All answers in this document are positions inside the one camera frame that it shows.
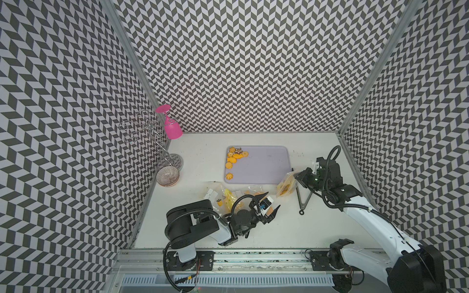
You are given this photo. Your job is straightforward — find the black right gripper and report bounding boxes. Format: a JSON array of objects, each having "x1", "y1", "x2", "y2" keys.
[{"x1": 292, "y1": 167, "x2": 329, "y2": 193}]

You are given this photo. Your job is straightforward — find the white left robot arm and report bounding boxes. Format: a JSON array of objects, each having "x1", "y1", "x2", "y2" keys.
[{"x1": 164, "y1": 192, "x2": 280, "y2": 266}]

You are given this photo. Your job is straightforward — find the clear resealable bag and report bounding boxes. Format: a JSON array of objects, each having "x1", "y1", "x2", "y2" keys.
[{"x1": 276, "y1": 171, "x2": 298, "y2": 197}]

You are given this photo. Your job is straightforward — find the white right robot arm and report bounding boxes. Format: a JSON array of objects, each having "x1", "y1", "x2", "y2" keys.
[{"x1": 294, "y1": 157, "x2": 447, "y2": 293}]

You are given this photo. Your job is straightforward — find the pink upside-down wine glass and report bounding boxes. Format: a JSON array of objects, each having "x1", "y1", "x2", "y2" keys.
[{"x1": 155, "y1": 105, "x2": 183, "y2": 140}]

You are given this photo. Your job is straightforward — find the clear printed bag pile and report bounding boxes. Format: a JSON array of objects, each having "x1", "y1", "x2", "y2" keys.
[{"x1": 203, "y1": 181, "x2": 265, "y2": 215}]

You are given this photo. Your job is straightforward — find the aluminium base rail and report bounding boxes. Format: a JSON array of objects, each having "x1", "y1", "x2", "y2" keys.
[{"x1": 109, "y1": 248, "x2": 418, "y2": 275}]

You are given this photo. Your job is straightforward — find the ribbed glass bowl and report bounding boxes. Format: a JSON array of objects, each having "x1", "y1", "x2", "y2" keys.
[{"x1": 156, "y1": 166, "x2": 180, "y2": 187}]

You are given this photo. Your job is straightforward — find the steel black-tipped tongs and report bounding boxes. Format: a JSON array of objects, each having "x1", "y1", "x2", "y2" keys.
[{"x1": 294, "y1": 182, "x2": 315, "y2": 216}]

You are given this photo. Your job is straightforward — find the chrome glass drying rack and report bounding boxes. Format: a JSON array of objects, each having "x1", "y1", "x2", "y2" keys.
[{"x1": 118, "y1": 109, "x2": 184, "y2": 170}]

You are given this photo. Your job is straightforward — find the lilac plastic tray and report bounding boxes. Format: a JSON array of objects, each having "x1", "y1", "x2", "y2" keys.
[{"x1": 224, "y1": 145, "x2": 291, "y2": 184}]

